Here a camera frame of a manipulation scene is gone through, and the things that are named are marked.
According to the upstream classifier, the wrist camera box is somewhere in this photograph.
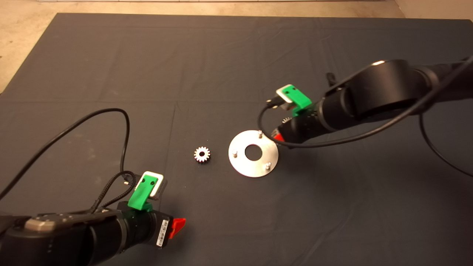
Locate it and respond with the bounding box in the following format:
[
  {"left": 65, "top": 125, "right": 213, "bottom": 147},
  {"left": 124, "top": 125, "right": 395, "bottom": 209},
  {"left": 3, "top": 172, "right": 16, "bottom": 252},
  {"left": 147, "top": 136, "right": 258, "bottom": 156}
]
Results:
[
  {"left": 135, "top": 171, "right": 167, "bottom": 201},
  {"left": 275, "top": 85, "right": 297, "bottom": 111}
]

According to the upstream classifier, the thin black right cable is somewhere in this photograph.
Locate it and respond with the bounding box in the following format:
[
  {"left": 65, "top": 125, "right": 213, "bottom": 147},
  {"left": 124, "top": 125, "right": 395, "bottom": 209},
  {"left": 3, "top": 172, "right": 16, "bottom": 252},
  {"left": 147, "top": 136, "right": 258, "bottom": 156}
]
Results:
[{"left": 419, "top": 113, "right": 473, "bottom": 177}]

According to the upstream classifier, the long black left cable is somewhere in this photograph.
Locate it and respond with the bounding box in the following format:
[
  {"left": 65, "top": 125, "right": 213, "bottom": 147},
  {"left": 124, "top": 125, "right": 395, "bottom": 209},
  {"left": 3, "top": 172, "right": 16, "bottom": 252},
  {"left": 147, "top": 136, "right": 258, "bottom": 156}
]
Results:
[{"left": 0, "top": 108, "right": 130, "bottom": 200}]

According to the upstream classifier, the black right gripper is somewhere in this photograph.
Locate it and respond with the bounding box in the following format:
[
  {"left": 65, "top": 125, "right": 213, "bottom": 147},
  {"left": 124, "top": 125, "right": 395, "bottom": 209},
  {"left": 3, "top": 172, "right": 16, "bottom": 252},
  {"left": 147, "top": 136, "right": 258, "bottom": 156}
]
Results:
[{"left": 273, "top": 102, "right": 327, "bottom": 147}]

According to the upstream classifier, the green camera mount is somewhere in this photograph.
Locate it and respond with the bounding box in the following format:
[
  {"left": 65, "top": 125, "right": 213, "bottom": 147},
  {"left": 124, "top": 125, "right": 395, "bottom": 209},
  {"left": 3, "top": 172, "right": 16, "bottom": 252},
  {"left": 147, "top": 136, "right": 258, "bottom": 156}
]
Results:
[
  {"left": 282, "top": 85, "right": 313, "bottom": 117},
  {"left": 127, "top": 174, "right": 159, "bottom": 212}
]

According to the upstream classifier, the dark grey table cloth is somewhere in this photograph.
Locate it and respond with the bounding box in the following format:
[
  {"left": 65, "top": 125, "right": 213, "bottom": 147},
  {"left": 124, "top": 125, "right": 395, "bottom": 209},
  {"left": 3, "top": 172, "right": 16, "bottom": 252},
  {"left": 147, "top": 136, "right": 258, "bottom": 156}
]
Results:
[{"left": 0, "top": 13, "right": 473, "bottom": 266}]

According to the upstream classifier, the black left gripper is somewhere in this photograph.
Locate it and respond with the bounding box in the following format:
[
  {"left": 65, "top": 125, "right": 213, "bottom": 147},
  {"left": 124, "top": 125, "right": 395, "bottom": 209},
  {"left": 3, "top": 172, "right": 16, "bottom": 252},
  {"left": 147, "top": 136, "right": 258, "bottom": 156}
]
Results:
[{"left": 118, "top": 201, "right": 186, "bottom": 249}]

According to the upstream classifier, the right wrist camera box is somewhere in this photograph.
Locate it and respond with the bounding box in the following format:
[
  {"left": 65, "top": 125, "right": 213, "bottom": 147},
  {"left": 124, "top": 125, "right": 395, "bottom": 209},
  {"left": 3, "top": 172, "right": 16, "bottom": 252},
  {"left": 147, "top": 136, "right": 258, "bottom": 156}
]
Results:
[{"left": 275, "top": 85, "right": 297, "bottom": 111}]

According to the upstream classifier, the round metal carrier plate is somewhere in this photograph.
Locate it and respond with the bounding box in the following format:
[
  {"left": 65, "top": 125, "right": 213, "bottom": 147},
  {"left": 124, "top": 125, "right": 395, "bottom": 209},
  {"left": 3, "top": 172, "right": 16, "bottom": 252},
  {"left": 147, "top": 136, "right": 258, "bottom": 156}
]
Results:
[{"left": 228, "top": 130, "right": 279, "bottom": 178}]

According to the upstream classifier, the green right camera mount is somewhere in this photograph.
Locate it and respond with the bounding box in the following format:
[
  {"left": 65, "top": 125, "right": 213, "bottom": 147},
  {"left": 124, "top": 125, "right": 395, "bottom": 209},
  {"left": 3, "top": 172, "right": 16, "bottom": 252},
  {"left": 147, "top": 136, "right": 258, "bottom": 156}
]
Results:
[{"left": 282, "top": 85, "right": 313, "bottom": 117}]

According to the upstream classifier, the green left camera mount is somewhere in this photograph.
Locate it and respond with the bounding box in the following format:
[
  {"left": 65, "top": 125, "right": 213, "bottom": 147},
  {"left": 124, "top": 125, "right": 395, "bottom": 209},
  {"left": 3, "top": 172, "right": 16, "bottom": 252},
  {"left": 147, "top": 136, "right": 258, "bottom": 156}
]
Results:
[{"left": 127, "top": 174, "right": 159, "bottom": 212}]

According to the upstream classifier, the braided black cable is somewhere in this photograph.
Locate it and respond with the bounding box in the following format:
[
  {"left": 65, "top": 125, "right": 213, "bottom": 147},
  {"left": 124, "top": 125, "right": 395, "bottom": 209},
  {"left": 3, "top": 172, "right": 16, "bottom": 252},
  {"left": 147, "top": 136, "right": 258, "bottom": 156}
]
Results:
[{"left": 91, "top": 170, "right": 136, "bottom": 215}]

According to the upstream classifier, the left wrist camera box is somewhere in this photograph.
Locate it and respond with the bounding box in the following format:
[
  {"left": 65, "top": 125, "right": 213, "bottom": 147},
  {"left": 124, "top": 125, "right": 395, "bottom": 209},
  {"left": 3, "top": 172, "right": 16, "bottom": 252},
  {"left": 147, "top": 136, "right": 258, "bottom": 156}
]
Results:
[{"left": 135, "top": 171, "right": 167, "bottom": 201}]

